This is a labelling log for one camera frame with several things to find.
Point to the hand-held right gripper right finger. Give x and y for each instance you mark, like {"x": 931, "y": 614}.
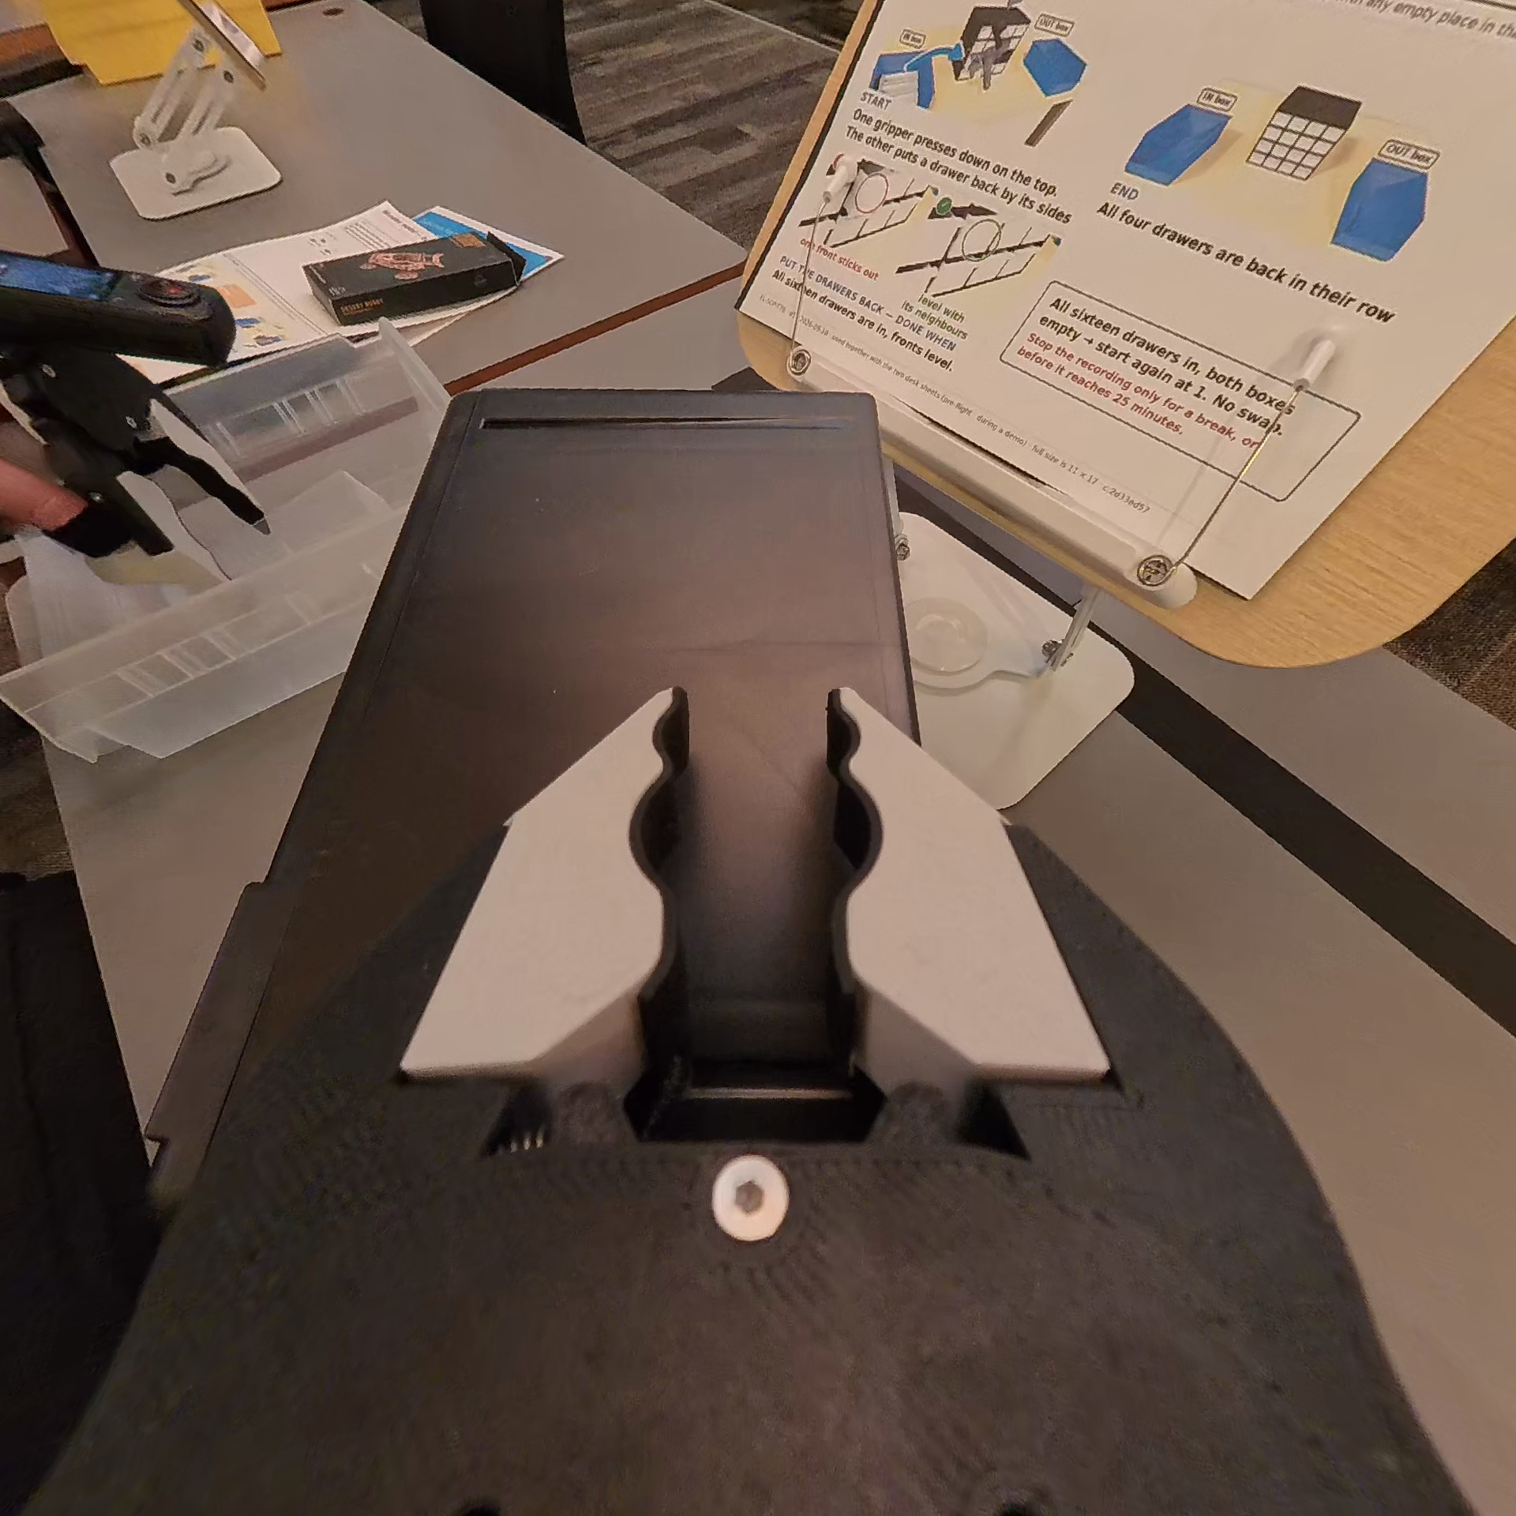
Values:
{"x": 970, "y": 948}

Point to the white phone stand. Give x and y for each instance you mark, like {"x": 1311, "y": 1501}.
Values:
{"x": 201, "y": 179}

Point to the black drawer cabinet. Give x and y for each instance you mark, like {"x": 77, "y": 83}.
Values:
{"x": 616, "y": 557}

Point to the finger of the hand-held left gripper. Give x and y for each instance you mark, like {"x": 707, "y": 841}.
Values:
{"x": 178, "y": 523}

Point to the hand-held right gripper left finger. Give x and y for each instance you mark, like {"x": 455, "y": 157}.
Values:
{"x": 556, "y": 948}

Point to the person's left hand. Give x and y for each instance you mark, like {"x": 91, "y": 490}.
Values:
{"x": 34, "y": 504}

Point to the yellow envelope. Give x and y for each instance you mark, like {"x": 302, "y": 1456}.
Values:
{"x": 105, "y": 42}

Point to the folded paper leaflet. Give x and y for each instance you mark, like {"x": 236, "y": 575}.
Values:
{"x": 272, "y": 280}

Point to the instruction sheet on stand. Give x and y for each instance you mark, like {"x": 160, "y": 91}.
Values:
{"x": 1337, "y": 617}

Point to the black office chair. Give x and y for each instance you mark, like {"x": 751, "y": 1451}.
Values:
{"x": 509, "y": 59}

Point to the person's black clothing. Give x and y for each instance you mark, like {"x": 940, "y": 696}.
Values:
{"x": 58, "y": 1185}

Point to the translucent plastic bin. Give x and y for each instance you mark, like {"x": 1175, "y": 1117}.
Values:
{"x": 236, "y": 641}

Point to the small black carton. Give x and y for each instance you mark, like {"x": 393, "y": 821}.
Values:
{"x": 408, "y": 275}

